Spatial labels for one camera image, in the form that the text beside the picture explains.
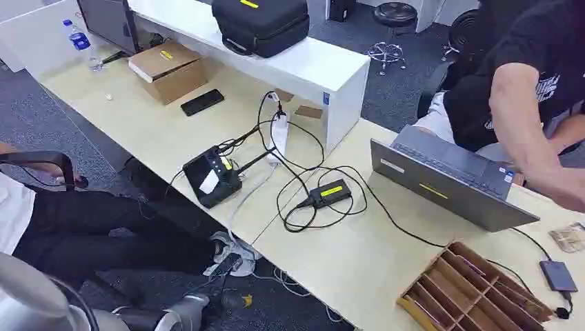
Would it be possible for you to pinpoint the black chair armrest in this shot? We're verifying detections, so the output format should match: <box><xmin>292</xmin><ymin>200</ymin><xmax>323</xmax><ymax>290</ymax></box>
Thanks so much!
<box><xmin>0</xmin><ymin>150</ymin><xmax>77</xmax><ymax>193</ymax></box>

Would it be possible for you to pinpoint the black smartphone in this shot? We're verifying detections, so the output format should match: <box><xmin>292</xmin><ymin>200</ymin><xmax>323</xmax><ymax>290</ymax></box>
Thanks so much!
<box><xmin>179</xmin><ymin>88</ymin><xmax>226</xmax><ymax>117</ymax></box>

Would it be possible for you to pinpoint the brown cardboard box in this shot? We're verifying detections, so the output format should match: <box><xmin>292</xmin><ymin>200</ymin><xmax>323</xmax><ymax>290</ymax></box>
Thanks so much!
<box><xmin>127</xmin><ymin>41</ymin><xmax>209</xmax><ymax>106</ymax></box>

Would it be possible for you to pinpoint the person in black shirt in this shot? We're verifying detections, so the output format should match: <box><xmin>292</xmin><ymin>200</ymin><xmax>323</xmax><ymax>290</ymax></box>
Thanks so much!
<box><xmin>413</xmin><ymin>0</ymin><xmax>585</xmax><ymax>214</ymax></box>

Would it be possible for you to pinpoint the looped black power cable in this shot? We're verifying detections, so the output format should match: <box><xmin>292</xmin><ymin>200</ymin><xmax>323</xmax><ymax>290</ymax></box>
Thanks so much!
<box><xmin>255</xmin><ymin>90</ymin><xmax>369</xmax><ymax>234</ymax></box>

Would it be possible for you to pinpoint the white power strip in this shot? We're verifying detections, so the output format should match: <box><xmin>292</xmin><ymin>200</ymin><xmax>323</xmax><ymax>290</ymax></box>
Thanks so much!
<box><xmin>266</xmin><ymin>111</ymin><xmax>290</xmax><ymax>167</ymax></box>

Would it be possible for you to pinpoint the black office chair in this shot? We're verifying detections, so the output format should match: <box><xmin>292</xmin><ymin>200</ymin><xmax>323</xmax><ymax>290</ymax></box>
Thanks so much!
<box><xmin>416</xmin><ymin>60</ymin><xmax>454</xmax><ymax>121</ymax></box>

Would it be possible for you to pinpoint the white desk shelf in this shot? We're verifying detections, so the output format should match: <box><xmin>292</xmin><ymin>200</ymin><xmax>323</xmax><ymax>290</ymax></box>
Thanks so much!
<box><xmin>127</xmin><ymin>0</ymin><xmax>372</xmax><ymax>155</ymax></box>

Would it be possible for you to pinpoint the black ribbed round stool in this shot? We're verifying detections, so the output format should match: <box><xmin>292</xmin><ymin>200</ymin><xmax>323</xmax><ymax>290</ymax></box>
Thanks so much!
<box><xmin>440</xmin><ymin>8</ymin><xmax>479</xmax><ymax>63</ymax></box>

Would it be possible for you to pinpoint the clear water bottle blue label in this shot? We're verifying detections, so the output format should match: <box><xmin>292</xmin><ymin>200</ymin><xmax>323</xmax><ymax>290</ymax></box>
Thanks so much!
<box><xmin>62</xmin><ymin>19</ymin><xmax>104</xmax><ymax>73</ymax></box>

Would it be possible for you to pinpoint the white power strip cable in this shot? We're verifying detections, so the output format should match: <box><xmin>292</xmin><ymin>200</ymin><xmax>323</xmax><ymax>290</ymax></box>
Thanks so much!
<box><xmin>226</xmin><ymin>163</ymin><xmax>281</xmax><ymax>250</ymax></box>

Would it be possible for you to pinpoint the person in white shirt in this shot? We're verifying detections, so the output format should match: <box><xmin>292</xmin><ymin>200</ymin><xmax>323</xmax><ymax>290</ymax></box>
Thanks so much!
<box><xmin>0</xmin><ymin>141</ymin><xmax>264</xmax><ymax>296</ymax></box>

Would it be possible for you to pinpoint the black power adapter yellow label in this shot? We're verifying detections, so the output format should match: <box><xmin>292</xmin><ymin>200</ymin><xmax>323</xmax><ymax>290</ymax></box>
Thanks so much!
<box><xmin>297</xmin><ymin>178</ymin><xmax>353</xmax><ymax>210</ymax></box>

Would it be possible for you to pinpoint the stack of cards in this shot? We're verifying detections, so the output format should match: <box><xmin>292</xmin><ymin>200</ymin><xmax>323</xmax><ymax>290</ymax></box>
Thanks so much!
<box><xmin>548</xmin><ymin>221</ymin><xmax>585</xmax><ymax>254</ymax></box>

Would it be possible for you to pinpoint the wooden card box with dividers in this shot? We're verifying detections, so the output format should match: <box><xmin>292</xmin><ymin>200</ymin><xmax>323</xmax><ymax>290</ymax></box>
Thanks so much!
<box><xmin>395</xmin><ymin>241</ymin><xmax>555</xmax><ymax>331</ymax></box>

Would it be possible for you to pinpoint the black external drive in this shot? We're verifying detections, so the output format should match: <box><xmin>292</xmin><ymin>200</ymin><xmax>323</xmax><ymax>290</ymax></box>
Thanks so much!
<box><xmin>538</xmin><ymin>259</ymin><xmax>579</xmax><ymax>294</ymax></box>

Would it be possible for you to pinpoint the black round stool chrome base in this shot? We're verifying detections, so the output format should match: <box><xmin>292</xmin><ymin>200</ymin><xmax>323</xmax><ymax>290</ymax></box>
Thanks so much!
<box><xmin>366</xmin><ymin>1</ymin><xmax>419</xmax><ymax>77</ymax></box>

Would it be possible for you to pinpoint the black remote controller with antennas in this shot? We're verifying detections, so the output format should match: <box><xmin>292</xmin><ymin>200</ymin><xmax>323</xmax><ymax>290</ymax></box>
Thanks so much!
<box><xmin>181</xmin><ymin>124</ymin><xmax>278</xmax><ymax>210</ymax></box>

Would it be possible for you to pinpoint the large brown cardboard piece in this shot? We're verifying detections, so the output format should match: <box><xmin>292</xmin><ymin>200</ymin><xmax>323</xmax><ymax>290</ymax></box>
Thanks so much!
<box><xmin>294</xmin><ymin>104</ymin><xmax>324</xmax><ymax>121</ymax></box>

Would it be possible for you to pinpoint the grey laptop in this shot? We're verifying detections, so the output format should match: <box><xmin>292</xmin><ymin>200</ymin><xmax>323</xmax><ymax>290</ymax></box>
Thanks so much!
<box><xmin>369</xmin><ymin>123</ymin><xmax>542</xmax><ymax>233</ymax></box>

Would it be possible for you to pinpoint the black box on floor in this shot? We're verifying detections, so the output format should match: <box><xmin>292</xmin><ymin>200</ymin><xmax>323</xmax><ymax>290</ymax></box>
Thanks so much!
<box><xmin>328</xmin><ymin>0</ymin><xmax>356</xmax><ymax>23</ymax></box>

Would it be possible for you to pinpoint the short black drive cable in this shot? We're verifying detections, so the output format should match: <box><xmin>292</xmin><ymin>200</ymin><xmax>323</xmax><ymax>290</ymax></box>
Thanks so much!
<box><xmin>485</xmin><ymin>259</ymin><xmax>573</xmax><ymax>321</ymax></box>

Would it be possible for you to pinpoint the black carrying case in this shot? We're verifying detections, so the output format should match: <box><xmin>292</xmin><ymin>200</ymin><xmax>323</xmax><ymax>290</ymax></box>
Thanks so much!
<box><xmin>210</xmin><ymin>0</ymin><xmax>311</xmax><ymax>59</ymax></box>

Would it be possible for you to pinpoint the dark computer monitor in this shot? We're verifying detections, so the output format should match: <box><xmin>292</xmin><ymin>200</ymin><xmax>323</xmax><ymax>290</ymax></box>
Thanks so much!
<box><xmin>76</xmin><ymin>0</ymin><xmax>141</xmax><ymax>56</ymax></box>

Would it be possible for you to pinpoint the long thin black cable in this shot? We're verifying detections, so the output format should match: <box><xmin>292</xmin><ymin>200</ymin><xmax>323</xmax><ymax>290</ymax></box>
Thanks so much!
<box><xmin>352</xmin><ymin>166</ymin><xmax>553</xmax><ymax>262</ymax></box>

